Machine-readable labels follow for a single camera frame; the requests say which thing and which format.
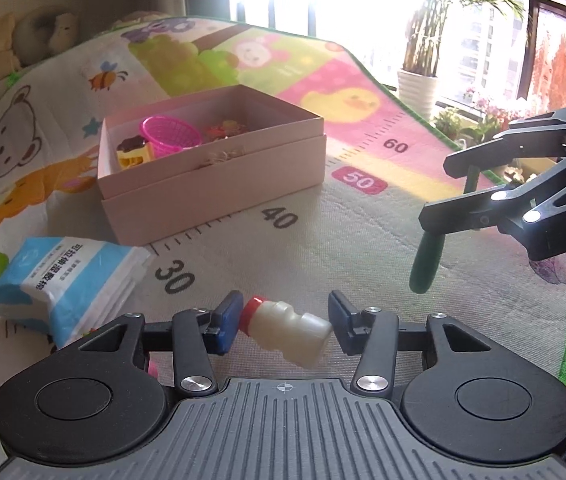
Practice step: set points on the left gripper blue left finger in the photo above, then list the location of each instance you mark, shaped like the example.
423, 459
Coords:
197, 333

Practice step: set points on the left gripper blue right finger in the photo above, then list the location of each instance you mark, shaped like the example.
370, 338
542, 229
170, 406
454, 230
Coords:
372, 334

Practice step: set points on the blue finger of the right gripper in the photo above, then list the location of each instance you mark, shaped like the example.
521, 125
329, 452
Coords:
503, 149
472, 211

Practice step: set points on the pink teal squirt toy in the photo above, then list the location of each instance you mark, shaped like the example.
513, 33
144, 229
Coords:
152, 369

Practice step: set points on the green toy crank handle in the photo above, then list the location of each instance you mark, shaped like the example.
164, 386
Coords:
428, 254

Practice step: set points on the small white yogurt bottle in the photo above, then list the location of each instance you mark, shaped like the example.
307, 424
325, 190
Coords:
276, 326

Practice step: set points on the blue white tissue pack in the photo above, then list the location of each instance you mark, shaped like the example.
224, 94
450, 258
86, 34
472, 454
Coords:
64, 287

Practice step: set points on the pink yellow toy cake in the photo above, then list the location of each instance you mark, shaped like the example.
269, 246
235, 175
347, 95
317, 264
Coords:
134, 151

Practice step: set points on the red toy camera keychain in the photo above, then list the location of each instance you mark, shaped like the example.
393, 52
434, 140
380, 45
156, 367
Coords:
224, 130

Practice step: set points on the pink cardboard box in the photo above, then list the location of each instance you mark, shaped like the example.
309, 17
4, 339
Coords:
282, 152

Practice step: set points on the potted bamboo plant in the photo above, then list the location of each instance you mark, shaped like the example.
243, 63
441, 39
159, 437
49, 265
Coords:
417, 79

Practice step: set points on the pink plastic toy basket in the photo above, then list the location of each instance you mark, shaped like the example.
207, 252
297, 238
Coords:
169, 135

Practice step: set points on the colourful cartoon play mat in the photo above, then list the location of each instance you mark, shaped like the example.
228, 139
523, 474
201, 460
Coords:
357, 231

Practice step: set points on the grey neck pillow bear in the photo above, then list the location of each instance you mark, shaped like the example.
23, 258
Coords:
45, 32

